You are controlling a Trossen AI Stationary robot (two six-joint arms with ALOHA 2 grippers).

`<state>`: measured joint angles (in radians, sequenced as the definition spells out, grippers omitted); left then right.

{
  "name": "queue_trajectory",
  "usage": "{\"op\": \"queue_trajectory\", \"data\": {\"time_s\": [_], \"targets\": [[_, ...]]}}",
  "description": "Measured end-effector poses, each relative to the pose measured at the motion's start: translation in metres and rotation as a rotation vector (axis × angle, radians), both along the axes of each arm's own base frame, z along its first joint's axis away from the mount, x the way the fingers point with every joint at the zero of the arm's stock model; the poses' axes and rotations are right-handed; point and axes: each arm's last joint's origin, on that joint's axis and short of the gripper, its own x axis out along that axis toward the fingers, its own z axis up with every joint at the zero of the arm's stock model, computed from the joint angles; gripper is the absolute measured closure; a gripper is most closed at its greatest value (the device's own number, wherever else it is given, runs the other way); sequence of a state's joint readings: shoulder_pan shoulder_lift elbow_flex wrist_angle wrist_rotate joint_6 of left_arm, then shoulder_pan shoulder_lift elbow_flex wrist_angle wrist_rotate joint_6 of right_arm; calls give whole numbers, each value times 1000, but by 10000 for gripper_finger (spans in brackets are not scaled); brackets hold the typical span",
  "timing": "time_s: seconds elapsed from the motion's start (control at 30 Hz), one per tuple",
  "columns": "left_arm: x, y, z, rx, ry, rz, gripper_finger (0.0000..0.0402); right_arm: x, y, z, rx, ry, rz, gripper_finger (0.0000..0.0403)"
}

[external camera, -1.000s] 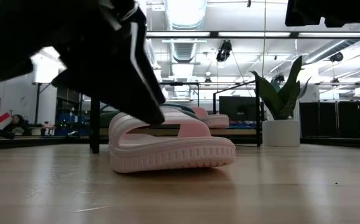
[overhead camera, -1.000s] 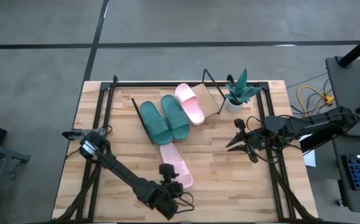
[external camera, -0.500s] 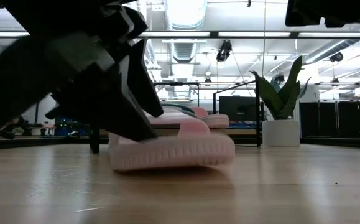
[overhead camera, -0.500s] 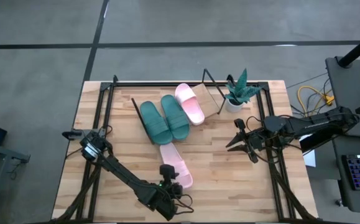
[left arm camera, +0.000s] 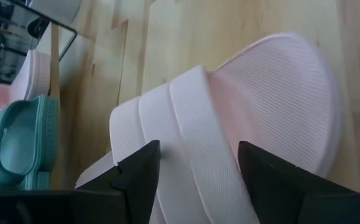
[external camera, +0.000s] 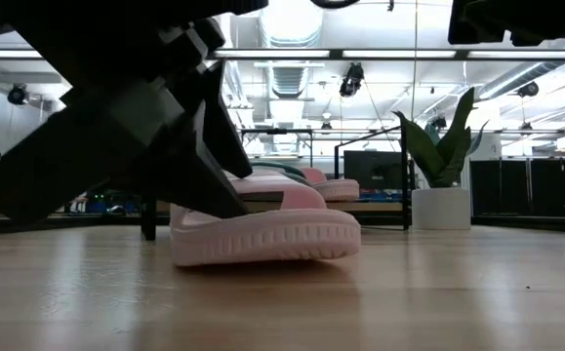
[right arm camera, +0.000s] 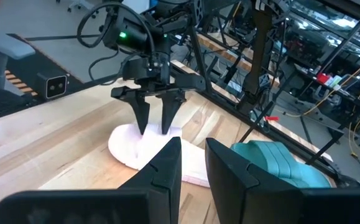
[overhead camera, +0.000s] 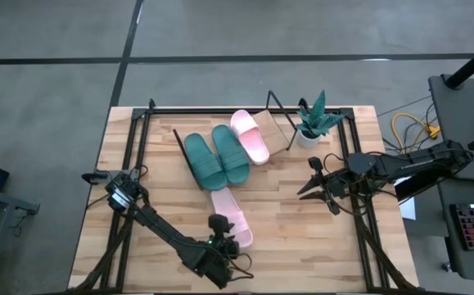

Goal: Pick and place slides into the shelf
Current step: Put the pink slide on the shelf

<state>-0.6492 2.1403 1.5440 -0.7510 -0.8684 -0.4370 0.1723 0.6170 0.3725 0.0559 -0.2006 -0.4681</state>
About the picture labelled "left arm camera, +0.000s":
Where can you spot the pink rubber slide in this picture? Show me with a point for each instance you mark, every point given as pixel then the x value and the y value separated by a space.
pixel 260 102
pixel 33 74

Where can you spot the wooden shelf black frame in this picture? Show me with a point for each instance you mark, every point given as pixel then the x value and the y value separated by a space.
pixel 54 77

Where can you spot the green rubber slide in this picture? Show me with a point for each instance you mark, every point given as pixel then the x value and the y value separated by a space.
pixel 15 146

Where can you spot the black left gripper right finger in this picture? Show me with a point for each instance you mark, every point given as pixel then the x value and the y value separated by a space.
pixel 266 180

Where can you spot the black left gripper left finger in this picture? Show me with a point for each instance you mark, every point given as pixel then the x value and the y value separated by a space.
pixel 142 180

